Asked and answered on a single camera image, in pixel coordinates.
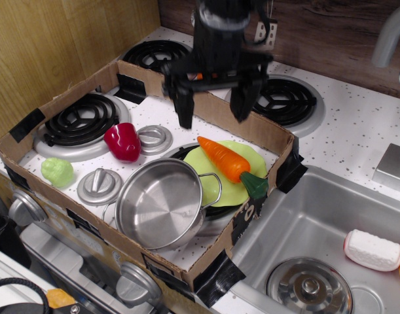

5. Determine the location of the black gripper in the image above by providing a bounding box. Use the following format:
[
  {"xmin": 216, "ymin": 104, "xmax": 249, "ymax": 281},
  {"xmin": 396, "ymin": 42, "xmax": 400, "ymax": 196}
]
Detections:
[{"xmin": 162, "ymin": 19, "xmax": 273, "ymax": 128}]

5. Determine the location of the orange toy carrot green top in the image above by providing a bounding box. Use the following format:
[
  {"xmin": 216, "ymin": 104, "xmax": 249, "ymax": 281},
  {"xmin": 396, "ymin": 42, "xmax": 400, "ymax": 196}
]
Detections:
[{"xmin": 196, "ymin": 135, "xmax": 269, "ymax": 199}]

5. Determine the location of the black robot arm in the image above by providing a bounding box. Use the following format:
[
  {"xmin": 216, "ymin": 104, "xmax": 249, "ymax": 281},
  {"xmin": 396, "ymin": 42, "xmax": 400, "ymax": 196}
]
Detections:
[{"xmin": 162, "ymin": 1, "xmax": 273, "ymax": 130}]

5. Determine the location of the light green plastic plate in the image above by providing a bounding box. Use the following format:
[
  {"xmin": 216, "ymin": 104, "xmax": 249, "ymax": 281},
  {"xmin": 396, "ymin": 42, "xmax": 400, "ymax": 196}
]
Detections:
[{"xmin": 184, "ymin": 136, "xmax": 267, "ymax": 207}]

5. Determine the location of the black burner under plate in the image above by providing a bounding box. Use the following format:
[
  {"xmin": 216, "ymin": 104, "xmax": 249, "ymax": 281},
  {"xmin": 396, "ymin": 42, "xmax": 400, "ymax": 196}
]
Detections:
[{"xmin": 162, "ymin": 143, "xmax": 240, "ymax": 237}]

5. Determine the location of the black burner back right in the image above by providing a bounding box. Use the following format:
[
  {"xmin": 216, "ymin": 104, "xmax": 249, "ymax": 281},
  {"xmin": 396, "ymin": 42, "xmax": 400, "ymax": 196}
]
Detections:
[{"xmin": 253, "ymin": 75, "xmax": 325, "ymax": 137}]

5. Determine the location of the silver stove knob centre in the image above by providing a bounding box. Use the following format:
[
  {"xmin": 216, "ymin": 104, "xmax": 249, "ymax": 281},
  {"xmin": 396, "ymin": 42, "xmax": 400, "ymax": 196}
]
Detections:
[{"xmin": 137, "ymin": 125, "xmax": 173, "ymax": 156}]

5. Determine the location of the silver stove knob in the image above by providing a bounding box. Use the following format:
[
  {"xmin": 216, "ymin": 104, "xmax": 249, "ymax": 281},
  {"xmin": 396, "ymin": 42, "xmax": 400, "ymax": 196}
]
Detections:
[
  {"xmin": 137, "ymin": 125, "xmax": 173, "ymax": 156},
  {"xmin": 77, "ymin": 168, "xmax": 123, "ymax": 206}
]

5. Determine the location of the hanging silver spatula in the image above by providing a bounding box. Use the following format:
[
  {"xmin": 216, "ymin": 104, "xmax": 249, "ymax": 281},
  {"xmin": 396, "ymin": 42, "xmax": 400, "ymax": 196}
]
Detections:
[{"xmin": 254, "ymin": 18, "xmax": 278, "ymax": 51}]

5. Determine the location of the cardboard fence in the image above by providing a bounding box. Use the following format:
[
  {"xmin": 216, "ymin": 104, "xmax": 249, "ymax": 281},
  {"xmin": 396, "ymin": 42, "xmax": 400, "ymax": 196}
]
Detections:
[{"xmin": 0, "ymin": 61, "xmax": 306, "ymax": 305}]

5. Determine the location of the red toy bell pepper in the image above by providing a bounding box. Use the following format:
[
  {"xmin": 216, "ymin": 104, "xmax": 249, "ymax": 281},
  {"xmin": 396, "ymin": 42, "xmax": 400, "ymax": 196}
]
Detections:
[{"xmin": 103, "ymin": 122, "xmax": 141, "ymax": 163}]

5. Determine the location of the stainless steel pot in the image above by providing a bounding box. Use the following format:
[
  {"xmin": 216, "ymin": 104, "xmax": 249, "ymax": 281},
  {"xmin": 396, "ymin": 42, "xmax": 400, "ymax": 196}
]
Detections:
[{"xmin": 112, "ymin": 158, "xmax": 214, "ymax": 251}]

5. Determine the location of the black burner front left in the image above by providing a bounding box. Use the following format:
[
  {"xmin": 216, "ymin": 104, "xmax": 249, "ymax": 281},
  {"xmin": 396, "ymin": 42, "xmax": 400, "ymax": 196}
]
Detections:
[{"xmin": 33, "ymin": 92, "xmax": 131, "ymax": 162}]

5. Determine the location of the silver stove knob front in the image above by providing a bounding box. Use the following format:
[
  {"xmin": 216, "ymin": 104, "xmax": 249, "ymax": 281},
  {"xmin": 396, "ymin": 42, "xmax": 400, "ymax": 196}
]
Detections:
[{"xmin": 77, "ymin": 168, "xmax": 123, "ymax": 206}]

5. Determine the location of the stainless steel sink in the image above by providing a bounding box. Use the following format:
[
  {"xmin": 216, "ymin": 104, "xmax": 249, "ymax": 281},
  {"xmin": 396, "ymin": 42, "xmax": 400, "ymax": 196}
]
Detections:
[{"xmin": 212, "ymin": 167, "xmax": 400, "ymax": 313}]

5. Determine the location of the light green toy vegetable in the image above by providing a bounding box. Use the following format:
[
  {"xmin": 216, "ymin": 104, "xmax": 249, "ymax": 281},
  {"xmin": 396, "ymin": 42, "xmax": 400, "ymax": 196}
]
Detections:
[{"xmin": 41, "ymin": 158, "xmax": 74, "ymax": 188}]

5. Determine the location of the silver faucet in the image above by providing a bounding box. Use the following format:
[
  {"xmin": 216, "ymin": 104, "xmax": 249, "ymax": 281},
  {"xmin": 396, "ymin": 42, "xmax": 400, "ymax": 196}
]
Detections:
[{"xmin": 371, "ymin": 7, "xmax": 400, "ymax": 68}]

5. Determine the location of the silver oven knob right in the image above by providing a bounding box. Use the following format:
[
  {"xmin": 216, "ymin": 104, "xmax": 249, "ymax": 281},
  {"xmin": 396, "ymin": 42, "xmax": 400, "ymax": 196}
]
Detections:
[{"xmin": 115, "ymin": 262, "xmax": 162, "ymax": 307}]

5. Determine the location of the silver oven knob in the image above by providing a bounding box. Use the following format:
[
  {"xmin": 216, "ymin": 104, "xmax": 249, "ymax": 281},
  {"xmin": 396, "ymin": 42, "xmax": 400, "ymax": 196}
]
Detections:
[
  {"xmin": 115, "ymin": 262, "xmax": 162, "ymax": 307},
  {"xmin": 9, "ymin": 189, "xmax": 48, "ymax": 226}
]

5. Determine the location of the steel pot lid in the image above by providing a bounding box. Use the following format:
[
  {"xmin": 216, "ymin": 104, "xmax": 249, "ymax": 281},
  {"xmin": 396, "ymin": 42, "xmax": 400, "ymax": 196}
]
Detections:
[{"xmin": 266, "ymin": 257, "xmax": 354, "ymax": 313}]

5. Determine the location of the white and red toy food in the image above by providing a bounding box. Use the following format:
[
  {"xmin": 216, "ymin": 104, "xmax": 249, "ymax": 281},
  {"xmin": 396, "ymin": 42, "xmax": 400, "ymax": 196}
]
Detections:
[{"xmin": 343, "ymin": 229, "xmax": 400, "ymax": 272}]

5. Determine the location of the silver oven knob left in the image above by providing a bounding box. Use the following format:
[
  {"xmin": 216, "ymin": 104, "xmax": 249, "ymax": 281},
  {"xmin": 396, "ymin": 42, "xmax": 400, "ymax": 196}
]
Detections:
[{"xmin": 9, "ymin": 189, "xmax": 48, "ymax": 226}]

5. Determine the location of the yellow orange toy piece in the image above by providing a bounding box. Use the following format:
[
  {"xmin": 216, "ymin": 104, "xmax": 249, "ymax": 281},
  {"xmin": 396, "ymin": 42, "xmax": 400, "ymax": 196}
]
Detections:
[{"xmin": 46, "ymin": 288, "xmax": 76, "ymax": 309}]

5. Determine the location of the black cable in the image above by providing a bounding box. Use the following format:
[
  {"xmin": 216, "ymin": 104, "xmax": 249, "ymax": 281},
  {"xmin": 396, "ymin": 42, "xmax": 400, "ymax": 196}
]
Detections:
[{"xmin": 0, "ymin": 277, "xmax": 50, "ymax": 314}]

